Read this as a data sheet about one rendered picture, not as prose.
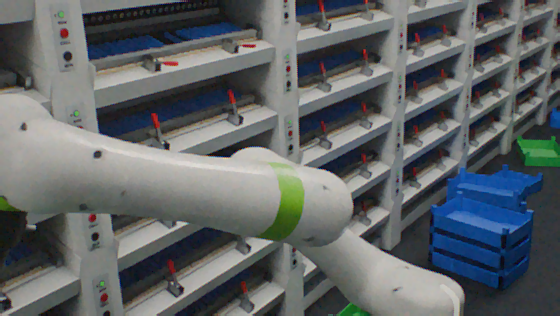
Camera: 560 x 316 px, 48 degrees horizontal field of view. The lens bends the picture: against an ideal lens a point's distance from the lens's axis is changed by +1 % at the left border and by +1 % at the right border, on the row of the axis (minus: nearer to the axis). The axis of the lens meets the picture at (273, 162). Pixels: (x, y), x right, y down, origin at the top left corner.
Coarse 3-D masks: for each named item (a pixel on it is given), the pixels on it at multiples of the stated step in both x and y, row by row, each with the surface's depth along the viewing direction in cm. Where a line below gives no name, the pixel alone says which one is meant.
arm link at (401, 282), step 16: (384, 272) 126; (400, 272) 125; (416, 272) 124; (432, 272) 125; (384, 288) 124; (400, 288) 121; (416, 288) 119; (432, 288) 118; (448, 288) 119; (384, 304) 123; (400, 304) 120; (416, 304) 117; (432, 304) 116; (448, 304) 116
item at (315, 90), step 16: (320, 48) 218; (352, 48) 232; (368, 48) 231; (304, 64) 207; (320, 64) 195; (336, 64) 214; (352, 64) 216; (368, 64) 227; (384, 64) 229; (304, 80) 195; (320, 80) 196; (336, 80) 206; (352, 80) 210; (368, 80) 214; (384, 80) 226; (304, 96) 190; (320, 96) 192; (336, 96) 200; (304, 112) 188
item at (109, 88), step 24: (120, 24) 148; (144, 24) 154; (240, 24) 175; (264, 24) 170; (240, 48) 162; (264, 48) 166; (120, 72) 134; (144, 72) 137; (168, 72) 140; (192, 72) 147; (216, 72) 154; (96, 96) 126; (120, 96) 132
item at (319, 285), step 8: (368, 240) 250; (376, 240) 250; (320, 272) 228; (312, 280) 222; (320, 280) 222; (328, 280) 224; (304, 288) 218; (312, 288) 217; (320, 288) 220; (328, 288) 225; (304, 296) 213; (312, 296) 216; (320, 296) 221; (304, 304) 213
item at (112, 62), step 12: (216, 36) 159; (228, 36) 161; (240, 36) 165; (252, 36) 169; (156, 48) 144; (168, 48) 145; (180, 48) 148; (192, 48) 151; (216, 48) 156; (96, 60) 131; (108, 60) 132; (120, 60) 135; (132, 60) 137; (108, 72) 131
